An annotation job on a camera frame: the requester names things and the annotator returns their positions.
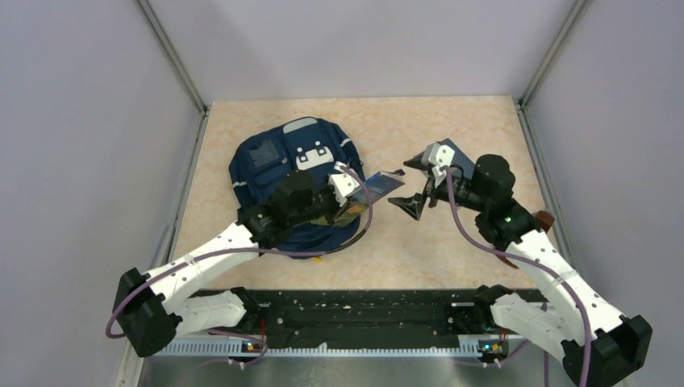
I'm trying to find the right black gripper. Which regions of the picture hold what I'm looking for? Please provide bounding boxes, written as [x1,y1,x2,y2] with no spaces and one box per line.
[388,154,488,219]

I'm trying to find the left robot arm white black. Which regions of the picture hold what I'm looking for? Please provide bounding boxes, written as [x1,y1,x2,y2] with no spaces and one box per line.
[106,164,358,357]

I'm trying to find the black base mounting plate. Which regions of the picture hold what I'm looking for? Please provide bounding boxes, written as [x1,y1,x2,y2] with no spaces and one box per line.
[232,288,505,350]

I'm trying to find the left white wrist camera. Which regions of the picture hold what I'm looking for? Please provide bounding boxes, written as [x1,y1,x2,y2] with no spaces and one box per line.
[327,161,361,207]

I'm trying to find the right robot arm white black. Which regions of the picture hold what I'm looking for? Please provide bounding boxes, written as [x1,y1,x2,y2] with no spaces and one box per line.
[392,144,653,386]

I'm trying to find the aluminium frame rail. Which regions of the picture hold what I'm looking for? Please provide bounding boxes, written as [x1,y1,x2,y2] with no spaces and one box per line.
[115,302,637,387]

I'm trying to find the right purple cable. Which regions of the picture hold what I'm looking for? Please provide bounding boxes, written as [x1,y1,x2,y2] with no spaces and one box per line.
[443,166,594,387]

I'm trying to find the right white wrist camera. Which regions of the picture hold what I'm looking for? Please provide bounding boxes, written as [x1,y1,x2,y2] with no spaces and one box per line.
[420,143,456,181]

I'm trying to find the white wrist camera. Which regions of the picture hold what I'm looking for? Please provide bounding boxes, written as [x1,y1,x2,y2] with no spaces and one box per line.
[327,161,361,207]
[420,143,456,181]

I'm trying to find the blue green landscape book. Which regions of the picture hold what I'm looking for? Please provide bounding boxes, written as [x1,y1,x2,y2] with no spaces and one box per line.
[311,169,406,227]

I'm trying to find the dark blue hardcover book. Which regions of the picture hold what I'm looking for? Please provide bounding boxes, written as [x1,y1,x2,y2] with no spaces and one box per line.
[440,138,475,180]

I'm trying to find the navy blue backpack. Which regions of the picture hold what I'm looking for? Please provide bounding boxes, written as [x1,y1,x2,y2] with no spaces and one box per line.
[228,117,365,259]

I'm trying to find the brown leather case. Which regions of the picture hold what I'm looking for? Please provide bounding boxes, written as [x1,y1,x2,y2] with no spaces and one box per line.
[497,210,555,270]

